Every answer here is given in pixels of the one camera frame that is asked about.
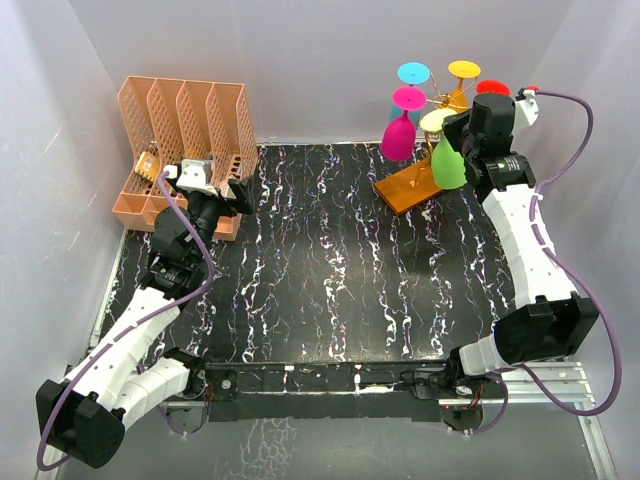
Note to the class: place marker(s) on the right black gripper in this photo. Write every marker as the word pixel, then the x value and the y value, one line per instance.
pixel 452 128

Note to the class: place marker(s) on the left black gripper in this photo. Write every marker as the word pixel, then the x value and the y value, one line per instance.
pixel 241 191

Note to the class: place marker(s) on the green wine glass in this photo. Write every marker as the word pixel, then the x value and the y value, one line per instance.
pixel 447 165

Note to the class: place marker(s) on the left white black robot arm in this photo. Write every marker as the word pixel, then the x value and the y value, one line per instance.
pixel 87 414

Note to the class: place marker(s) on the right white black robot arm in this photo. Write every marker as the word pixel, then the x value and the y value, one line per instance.
pixel 551 319

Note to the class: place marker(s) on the orange wine glass rear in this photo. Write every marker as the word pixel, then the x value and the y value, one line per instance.
pixel 466 74

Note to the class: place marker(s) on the red wine glass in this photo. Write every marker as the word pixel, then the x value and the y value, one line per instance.
pixel 491 86

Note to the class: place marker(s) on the magenta wine glass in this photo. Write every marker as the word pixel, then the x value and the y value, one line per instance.
pixel 400 135

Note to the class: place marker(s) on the cyan wine glass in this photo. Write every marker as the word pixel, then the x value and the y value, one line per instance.
pixel 411 74

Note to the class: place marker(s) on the yellow tag in organizer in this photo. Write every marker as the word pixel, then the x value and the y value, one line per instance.
pixel 148 166

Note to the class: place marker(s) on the peach plastic file organizer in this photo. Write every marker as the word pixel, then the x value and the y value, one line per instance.
pixel 179 119

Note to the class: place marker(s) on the black front base bar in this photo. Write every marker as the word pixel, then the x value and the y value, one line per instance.
pixel 323 390

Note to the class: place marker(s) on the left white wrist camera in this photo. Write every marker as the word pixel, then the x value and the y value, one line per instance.
pixel 191 175

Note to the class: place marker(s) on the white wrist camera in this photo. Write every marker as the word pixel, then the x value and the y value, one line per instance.
pixel 526 108
pixel 191 175

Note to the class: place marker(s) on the gold wire glass rack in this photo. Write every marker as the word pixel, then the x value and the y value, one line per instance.
pixel 414 184

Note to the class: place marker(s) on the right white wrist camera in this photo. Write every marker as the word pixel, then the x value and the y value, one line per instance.
pixel 526 108

